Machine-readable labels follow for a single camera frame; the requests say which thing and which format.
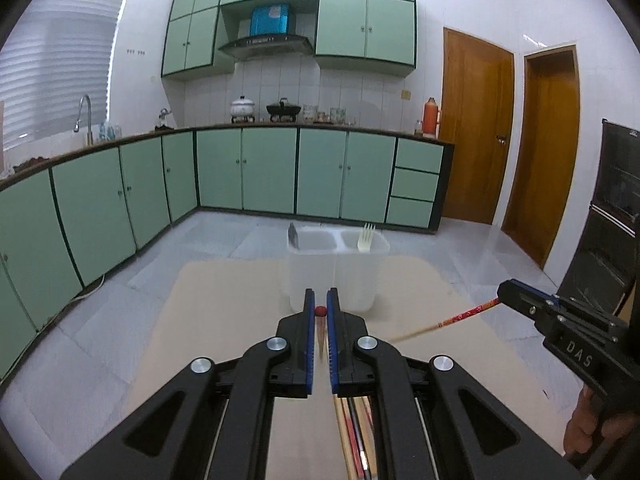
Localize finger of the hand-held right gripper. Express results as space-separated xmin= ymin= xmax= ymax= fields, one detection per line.
xmin=496 ymin=280 xmax=561 ymax=328

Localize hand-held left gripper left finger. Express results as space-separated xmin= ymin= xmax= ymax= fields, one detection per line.
xmin=60 ymin=287 xmax=317 ymax=480

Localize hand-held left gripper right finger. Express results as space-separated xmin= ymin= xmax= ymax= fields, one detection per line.
xmin=326 ymin=287 xmax=583 ymax=480

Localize white two-compartment utensil holder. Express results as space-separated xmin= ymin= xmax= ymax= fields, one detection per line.
xmin=286 ymin=225 xmax=391 ymax=313

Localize dark red-tipped chopstick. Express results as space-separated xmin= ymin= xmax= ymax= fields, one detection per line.
xmin=348 ymin=397 xmax=370 ymax=480

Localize person's right hand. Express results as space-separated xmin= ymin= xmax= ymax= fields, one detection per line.
xmin=564 ymin=387 xmax=623 ymax=458

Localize black cabinet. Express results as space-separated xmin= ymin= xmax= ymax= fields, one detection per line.
xmin=555 ymin=119 xmax=640 ymax=321

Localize plain wooden door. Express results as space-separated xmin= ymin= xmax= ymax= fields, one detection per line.
xmin=501 ymin=45 xmax=581 ymax=271

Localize green drawer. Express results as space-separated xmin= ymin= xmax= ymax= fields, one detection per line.
xmin=393 ymin=137 xmax=445 ymax=173
xmin=390 ymin=167 xmax=441 ymax=202
xmin=386 ymin=196 xmax=436 ymax=229

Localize green base cabinets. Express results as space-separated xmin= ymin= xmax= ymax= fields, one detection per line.
xmin=0 ymin=125 xmax=456 ymax=381

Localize orange thermos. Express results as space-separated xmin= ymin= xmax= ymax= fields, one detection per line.
xmin=423 ymin=97 xmax=441 ymax=137

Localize black wok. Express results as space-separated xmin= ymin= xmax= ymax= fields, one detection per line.
xmin=266 ymin=98 xmax=302 ymax=122

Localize white cooking pot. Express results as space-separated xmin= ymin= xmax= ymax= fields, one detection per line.
xmin=230 ymin=95 xmax=257 ymax=123

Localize black range hood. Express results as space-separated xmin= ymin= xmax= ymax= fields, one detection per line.
xmin=218 ymin=33 xmax=313 ymax=61

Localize chrome faucet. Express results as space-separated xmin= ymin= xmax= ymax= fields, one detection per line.
xmin=74 ymin=95 xmax=95 ymax=146

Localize blue hood chimney cover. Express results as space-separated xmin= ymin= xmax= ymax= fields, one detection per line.
xmin=250 ymin=4 xmax=292 ymax=37

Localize white window blind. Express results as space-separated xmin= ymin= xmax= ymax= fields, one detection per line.
xmin=0 ymin=0 xmax=132 ymax=153

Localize wooden door with handle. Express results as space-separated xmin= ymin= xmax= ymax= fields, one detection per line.
xmin=440 ymin=27 xmax=516 ymax=226

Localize white floor cable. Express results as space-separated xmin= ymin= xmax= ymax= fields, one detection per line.
xmin=70 ymin=272 xmax=107 ymax=306

